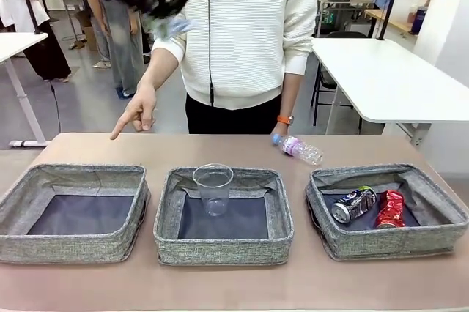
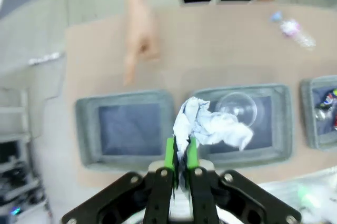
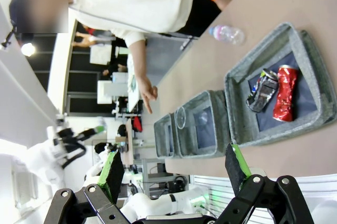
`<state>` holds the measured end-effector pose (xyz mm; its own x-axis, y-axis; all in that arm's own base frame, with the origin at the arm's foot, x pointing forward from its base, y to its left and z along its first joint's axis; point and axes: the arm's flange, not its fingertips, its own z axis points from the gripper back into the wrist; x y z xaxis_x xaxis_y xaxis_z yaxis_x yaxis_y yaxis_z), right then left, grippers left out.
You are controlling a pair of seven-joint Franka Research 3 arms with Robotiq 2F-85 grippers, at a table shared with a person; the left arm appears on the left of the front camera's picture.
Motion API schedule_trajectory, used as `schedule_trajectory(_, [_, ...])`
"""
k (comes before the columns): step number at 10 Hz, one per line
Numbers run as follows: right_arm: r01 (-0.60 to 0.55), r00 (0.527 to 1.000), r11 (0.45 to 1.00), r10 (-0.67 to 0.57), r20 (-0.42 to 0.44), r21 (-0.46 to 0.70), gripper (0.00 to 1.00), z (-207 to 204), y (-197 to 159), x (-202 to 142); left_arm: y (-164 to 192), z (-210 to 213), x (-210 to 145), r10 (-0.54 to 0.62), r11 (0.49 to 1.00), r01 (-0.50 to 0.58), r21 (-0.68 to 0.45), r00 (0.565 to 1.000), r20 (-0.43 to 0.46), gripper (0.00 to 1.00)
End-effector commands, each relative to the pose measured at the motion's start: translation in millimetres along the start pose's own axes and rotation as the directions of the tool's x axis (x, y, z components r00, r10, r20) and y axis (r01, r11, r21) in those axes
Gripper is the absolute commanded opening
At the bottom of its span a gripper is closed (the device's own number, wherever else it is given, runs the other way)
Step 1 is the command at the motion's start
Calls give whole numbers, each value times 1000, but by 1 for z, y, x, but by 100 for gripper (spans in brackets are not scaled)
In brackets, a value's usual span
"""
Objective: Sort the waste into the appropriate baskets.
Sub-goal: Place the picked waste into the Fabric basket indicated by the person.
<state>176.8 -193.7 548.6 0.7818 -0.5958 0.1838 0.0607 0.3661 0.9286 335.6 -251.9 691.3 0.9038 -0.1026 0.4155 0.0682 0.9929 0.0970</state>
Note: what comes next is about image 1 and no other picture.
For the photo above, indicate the clear plastic cup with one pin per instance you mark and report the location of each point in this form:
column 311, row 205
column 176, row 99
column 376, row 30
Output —
column 212, row 187

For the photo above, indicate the crushed red soda can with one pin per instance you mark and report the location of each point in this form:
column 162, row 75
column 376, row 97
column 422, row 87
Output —
column 391, row 209

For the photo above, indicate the person's right forearm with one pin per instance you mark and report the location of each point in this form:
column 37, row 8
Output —
column 159, row 70

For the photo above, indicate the person's left forearm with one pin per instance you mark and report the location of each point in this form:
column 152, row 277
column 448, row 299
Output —
column 291, row 92

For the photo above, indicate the person's right hand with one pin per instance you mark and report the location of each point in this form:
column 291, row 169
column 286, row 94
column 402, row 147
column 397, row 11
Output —
column 144, row 107

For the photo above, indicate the person's left hand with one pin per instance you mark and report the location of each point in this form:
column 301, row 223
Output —
column 283, row 129

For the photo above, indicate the person in grey trousers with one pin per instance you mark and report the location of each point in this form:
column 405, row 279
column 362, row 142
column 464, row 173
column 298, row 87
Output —
column 122, row 52

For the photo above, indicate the person in white sweater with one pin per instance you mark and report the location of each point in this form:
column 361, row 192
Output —
column 249, row 52

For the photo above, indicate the blue floor mat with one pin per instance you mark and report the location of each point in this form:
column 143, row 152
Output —
column 122, row 94

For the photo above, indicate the person in plaid shirt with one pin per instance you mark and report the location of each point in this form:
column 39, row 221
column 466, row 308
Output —
column 36, row 52

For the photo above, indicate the white desk with grey leg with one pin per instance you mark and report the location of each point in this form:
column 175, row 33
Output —
column 18, row 44

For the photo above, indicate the orange wrist watch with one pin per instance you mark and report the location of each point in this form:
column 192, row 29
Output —
column 284, row 119

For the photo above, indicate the black folding chair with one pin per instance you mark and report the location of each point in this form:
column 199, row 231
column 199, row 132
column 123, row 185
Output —
column 327, row 83

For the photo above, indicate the crushed clear plastic bottle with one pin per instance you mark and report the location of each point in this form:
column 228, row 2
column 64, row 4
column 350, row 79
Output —
column 300, row 150

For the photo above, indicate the large white table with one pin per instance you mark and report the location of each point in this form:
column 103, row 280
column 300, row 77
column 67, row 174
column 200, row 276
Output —
column 384, row 81

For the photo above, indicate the grey fabric basket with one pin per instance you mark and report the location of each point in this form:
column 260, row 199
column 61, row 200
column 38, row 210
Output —
column 220, row 249
column 73, row 242
column 384, row 244

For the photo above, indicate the dark blue bottle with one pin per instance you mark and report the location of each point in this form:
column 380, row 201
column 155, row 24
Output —
column 419, row 19

